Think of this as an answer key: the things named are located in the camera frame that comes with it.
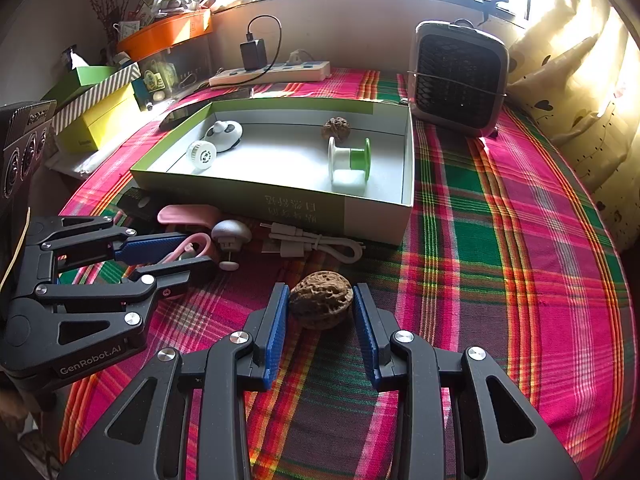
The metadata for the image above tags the grey striped box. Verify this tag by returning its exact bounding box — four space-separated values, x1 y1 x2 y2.
52 63 142 136

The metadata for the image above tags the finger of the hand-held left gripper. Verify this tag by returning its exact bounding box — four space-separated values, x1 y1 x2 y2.
15 255 221 357
25 215 187 272

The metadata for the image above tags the white usb cable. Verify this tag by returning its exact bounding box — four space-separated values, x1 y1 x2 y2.
262 222 364 264

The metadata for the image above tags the grey desktop fan heater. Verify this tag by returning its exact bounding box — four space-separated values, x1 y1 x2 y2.
407 19 510 138

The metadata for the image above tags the green white spool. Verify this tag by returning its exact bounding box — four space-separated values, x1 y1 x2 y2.
327 137 372 184

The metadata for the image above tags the small black remote control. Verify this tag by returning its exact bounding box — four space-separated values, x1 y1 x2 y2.
117 187 157 221

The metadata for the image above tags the pink white clip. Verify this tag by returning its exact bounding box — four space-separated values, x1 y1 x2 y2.
162 232 217 302

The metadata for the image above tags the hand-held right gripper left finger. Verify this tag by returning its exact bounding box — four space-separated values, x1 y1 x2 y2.
57 282 291 480

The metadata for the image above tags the black charger cable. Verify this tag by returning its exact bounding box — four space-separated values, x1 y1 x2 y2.
247 14 284 74

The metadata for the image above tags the white round massager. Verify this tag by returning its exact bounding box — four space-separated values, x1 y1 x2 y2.
204 119 244 154

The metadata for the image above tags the green white cardboard box tray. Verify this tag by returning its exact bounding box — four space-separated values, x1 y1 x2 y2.
129 98 416 247

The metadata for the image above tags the clear cartoon sticker container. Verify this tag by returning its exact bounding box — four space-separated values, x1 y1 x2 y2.
141 61 174 103

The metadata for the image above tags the white power strip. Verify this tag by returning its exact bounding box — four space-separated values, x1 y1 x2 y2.
208 60 332 88

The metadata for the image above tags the brown walnut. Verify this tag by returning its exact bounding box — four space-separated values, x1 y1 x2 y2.
288 270 355 331
321 116 354 141

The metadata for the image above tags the yellow box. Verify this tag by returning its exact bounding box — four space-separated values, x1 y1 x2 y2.
54 84 144 154

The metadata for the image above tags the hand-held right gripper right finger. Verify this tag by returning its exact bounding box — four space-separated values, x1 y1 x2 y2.
352 282 584 480

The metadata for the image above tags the grey mushroom-shaped gadget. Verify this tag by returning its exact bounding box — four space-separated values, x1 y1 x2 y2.
210 219 253 272

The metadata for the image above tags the green box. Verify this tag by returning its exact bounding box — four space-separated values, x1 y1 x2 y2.
42 65 119 106

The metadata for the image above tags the cream patterned curtain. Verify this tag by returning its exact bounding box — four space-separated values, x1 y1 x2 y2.
504 0 640 253

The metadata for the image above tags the black smartphone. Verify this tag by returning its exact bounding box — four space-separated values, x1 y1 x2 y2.
158 89 252 132

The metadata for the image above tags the black charger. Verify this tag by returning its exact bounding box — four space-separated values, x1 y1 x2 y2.
239 37 269 70

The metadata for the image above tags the small white round wheel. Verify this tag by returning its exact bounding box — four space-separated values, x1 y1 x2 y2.
187 140 217 174

